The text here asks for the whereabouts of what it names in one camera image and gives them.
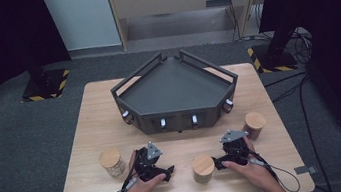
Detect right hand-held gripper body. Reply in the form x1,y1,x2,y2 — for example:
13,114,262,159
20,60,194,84
217,127,254,170

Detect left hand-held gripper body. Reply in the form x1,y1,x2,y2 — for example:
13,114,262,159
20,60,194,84
130,139,171,186

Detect glass jar with white balls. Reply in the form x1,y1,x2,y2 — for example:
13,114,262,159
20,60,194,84
96,146,127,180

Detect black corner shelf rack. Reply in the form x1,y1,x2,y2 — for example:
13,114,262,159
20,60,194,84
106,42,246,142

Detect person's left hand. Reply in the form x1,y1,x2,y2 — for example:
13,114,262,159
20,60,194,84
117,146,170,192

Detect person's right hand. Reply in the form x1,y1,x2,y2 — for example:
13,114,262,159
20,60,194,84
218,131,283,192

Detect grey tape piece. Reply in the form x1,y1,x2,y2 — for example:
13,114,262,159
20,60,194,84
294,163,319,176

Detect black stand with striped base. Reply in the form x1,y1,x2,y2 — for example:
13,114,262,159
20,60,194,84
13,39,75,105
243,13,307,78

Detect white panel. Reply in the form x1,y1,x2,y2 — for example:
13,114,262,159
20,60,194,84
42,0,123,55

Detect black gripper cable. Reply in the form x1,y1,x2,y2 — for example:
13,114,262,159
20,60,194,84
248,145,302,192
105,149,146,192

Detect long black floor cable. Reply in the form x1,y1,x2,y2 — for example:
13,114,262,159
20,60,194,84
296,75,333,192

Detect tangled cable bundle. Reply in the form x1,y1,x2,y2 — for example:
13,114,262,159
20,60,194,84
289,27,316,66

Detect black socket cable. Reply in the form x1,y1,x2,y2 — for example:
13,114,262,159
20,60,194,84
226,0,245,43

